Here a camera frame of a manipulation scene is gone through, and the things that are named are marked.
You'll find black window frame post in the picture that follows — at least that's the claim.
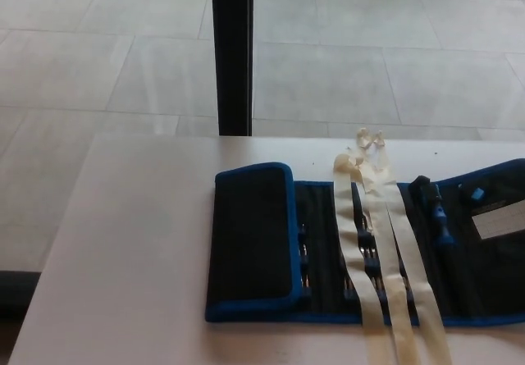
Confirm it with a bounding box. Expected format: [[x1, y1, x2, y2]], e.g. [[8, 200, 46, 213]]
[[209, 0, 256, 138]]

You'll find blue and black screwdriver handle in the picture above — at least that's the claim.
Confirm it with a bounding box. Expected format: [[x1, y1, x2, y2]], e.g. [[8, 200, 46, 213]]
[[411, 174, 455, 248]]

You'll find white label card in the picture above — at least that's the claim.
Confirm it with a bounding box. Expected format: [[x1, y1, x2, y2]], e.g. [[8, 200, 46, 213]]
[[471, 207, 525, 241]]

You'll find black blue-trimmed toolkit pouch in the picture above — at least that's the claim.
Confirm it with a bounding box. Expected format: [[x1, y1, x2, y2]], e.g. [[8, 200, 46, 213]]
[[204, 161, 525, 328]]

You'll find small blue adapter piece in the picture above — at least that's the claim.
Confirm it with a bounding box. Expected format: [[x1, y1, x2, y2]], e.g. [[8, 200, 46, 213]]
[[459, 184, 486, 204]]

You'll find beige masking tape strip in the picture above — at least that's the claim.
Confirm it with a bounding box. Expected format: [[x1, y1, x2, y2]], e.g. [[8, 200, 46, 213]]
[[333, 153, 389, 365], [358, 167, 420, 365], [354, 126, 454, 365]]

